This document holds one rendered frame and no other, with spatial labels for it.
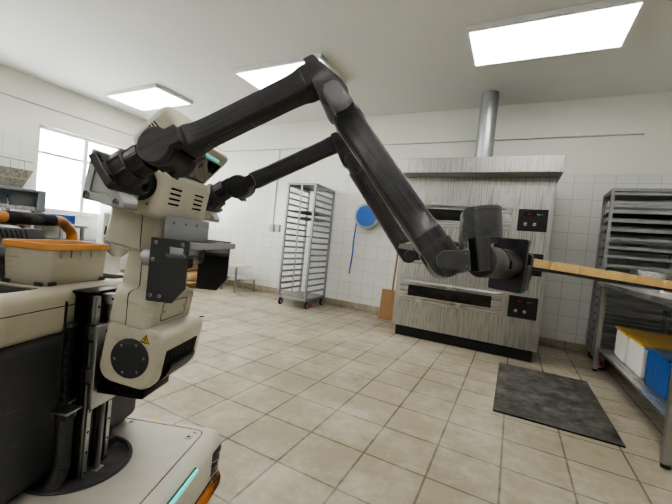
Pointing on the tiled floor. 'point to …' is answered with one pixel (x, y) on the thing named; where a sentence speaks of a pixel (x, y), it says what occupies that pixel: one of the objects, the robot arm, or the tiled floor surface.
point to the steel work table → (632, 371)
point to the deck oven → (410, 304)
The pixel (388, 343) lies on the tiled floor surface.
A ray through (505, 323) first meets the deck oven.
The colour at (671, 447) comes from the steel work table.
